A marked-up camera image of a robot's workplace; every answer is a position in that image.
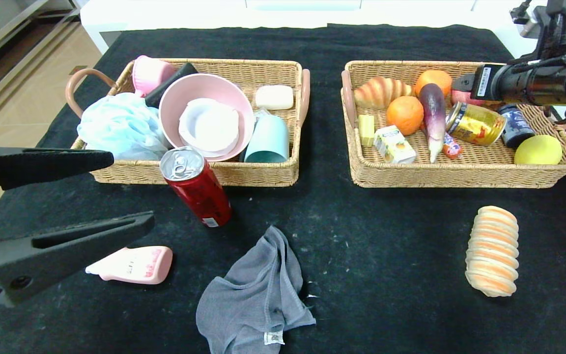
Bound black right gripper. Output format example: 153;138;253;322
451;63;530;101

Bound red peach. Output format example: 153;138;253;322
451;88;502;110

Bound yellow drink can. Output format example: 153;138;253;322
446;102;507;147

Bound long striped bread roll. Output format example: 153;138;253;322
465;206;519;297

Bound grey cloth with tag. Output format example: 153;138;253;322
196;226;317;354

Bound orange fruit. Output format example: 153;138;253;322
416;70;453;97
387;96;425;136

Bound purple eggplant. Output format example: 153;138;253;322
419;83;447;164

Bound dark blue tin can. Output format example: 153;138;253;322
498;104;536;148

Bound croissant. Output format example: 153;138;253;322
353;77;414;110

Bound small juice carton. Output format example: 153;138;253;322
374;125;417;164

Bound yellow lemon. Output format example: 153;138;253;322
514;135;563;166

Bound pink lotion bottle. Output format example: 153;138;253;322
85;245;173;285

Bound yellow butter block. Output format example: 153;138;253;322
358;115;376;148

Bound light blue bath pouf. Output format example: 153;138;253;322
77;93;170;161

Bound red soda can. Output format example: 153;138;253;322
160;146;232;228

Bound pink ribbed cup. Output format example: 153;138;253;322
132;56;177;98

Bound white dish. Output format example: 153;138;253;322
179;98;240;157

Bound black tube bottle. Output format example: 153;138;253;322
145;63;199;109

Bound white soap bar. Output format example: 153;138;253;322
255;85;294;111

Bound pink bowl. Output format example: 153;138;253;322
159;74;255;162

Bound teal plastic cup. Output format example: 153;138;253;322
244;115;290;163

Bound white low cabinet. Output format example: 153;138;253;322
80;0;539;69

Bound wicker basket brown handles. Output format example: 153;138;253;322
65;59;311;187
341;60;566;189

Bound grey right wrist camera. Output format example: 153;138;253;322
521;12;553;39

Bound black right camera cable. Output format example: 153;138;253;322
509;0;535;23

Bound grey metal rail frame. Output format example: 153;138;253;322
0;0;82;74

